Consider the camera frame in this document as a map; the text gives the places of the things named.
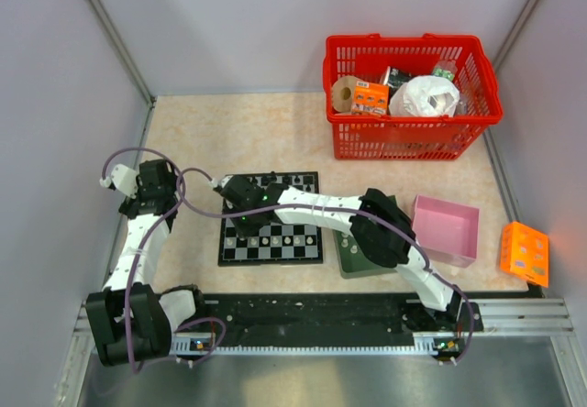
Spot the black and grey chessboard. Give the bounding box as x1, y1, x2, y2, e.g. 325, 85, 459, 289
218, 171, 323, 267

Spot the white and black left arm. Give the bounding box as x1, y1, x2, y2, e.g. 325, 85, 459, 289
85, 159, 208, 367

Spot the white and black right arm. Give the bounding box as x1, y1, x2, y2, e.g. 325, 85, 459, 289
215, 175, 462, 330

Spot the green plastic tray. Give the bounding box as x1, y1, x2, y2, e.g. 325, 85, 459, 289
333, 231, 395, 279

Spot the brown tape roll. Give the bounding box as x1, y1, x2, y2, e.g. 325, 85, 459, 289
331, 75, 359, 113

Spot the orange box in basket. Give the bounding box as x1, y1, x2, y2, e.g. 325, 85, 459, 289
350, 81, 390, 116

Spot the red plastic shopping basket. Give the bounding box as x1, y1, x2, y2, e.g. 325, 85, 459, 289
323, 34, 504, 160

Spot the dark snack packet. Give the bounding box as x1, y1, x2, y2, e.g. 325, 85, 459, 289
380, 66, 415, 90

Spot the white plastic bag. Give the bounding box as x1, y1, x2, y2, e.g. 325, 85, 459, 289
389, 75, 460, 118

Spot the pink plastic box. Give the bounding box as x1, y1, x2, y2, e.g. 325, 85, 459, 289
413, 194, 480, 269

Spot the green patterned packet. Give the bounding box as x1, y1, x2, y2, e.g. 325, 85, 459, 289
431, 60, 458, 82

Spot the orange carton box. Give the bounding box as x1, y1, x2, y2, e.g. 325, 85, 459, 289
499, 221, 549, 288

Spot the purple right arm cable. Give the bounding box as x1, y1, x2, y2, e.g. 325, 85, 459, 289
175, 167, 478, 365

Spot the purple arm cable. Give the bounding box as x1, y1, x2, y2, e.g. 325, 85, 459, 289
100, 148, 227, 375
175, 167, 478, 365

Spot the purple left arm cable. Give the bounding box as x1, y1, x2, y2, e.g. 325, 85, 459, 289
100, 148, 227, 375

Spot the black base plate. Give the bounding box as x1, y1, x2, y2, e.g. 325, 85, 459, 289
188, 292, 483, 347

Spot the aluminium frame rail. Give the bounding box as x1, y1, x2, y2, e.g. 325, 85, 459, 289
68, 0, 157, 105

